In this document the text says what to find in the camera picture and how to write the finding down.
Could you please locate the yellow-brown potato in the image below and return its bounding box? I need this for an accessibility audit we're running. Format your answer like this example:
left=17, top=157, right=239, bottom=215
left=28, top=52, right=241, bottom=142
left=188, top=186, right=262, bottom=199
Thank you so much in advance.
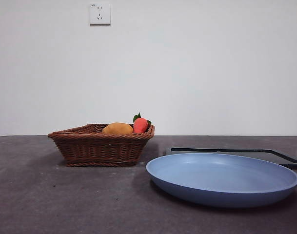
left=101, top=122, right=134, bottom=134

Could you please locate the brown wicker basket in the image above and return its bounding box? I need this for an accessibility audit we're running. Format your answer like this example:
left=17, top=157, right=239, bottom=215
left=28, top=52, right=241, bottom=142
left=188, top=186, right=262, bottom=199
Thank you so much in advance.
left=47, top=123, right=156, bottom=168

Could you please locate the black flat tray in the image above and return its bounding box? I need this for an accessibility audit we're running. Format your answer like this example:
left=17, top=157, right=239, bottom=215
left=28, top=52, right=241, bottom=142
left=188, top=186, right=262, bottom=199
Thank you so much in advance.
left=165, top=147, right=297, bottom=170

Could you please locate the blue round plate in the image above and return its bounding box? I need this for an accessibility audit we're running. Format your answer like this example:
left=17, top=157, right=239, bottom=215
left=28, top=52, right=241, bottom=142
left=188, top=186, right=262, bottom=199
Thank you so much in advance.
left=145, top=153, right=297, bottom=208

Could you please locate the white wall socket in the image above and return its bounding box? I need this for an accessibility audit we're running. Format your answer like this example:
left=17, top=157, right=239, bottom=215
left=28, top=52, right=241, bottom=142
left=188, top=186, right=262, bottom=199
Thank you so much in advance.
left=89, top=2, right=111, bottom=26

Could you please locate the orange-red carrot with leaves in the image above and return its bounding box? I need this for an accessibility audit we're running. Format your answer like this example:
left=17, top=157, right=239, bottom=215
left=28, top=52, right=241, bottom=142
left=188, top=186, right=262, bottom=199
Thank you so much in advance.
left=132, top=111, right=153, bottom=134

